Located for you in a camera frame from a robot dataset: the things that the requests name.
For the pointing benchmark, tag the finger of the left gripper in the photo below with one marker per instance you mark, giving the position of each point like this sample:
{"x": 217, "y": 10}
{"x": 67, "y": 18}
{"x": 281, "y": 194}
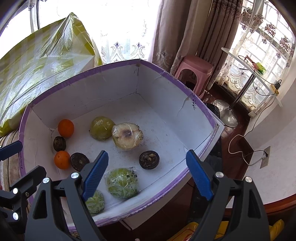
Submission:
{"x": 10, "y": 150}
{"x": 17, "y": 195}

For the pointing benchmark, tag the pink plastic stool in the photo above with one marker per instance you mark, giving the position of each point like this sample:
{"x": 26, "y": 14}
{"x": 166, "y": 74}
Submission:
{"x": 202, "y": 70}

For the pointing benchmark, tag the yellow-green fruit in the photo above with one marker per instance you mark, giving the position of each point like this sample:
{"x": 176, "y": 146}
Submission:
{"x": 101, "y": 128}

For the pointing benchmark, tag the striped towel cushion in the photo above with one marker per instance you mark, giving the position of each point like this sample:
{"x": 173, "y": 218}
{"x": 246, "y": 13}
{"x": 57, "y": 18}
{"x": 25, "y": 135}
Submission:
{"x": 10, "y": 168}

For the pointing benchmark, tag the medium orange tangerine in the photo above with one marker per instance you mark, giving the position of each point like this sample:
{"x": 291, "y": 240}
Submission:
{"x": 66, "y": 128}

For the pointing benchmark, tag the small orange tangerine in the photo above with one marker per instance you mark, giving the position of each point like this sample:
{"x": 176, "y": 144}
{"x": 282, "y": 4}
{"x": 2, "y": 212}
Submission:
{"x": 62, "y": 160}

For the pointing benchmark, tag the pink curtain right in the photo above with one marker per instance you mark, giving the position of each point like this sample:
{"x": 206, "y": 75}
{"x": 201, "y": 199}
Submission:
{"x": 200, "y": 28}

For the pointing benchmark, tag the wall power socket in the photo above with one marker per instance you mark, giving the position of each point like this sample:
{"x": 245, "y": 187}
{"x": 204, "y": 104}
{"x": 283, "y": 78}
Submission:
{"x": 265, "y": 158}

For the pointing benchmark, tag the purple white cardboard box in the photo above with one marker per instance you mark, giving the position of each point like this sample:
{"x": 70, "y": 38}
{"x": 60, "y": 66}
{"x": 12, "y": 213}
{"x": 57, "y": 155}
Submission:
{"x": 144, "y": 118}

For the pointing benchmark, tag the dark mangosteen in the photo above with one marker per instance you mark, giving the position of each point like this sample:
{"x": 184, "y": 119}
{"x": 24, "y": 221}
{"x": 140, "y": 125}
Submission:
{"x": 59, "y": 143}
{"x": 78, "y": 161}
{"x": 149, "y": 160}

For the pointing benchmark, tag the white glass side table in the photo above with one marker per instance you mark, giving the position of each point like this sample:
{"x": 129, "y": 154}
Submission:
{"x": 227, "y": 115}

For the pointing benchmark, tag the yellow checkered plastic tablecloth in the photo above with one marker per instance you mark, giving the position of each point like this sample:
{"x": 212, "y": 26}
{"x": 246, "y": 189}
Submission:
{"x": 42, "y": 60}

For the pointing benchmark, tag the floral lace sheer curtain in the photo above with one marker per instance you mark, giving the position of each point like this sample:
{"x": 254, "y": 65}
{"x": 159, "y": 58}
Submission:
{"x": 262, "y": 34}

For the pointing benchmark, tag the yellow cut fruit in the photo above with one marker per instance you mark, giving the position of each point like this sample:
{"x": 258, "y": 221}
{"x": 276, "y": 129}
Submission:
{"x": 127, "y": 136}

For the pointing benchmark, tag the green fruit half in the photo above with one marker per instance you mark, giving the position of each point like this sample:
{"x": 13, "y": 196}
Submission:
{"x": 96, "y": 203}

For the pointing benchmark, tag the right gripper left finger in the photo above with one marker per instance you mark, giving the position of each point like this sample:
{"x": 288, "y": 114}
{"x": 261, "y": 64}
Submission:
{"x": 46, "y": 220}

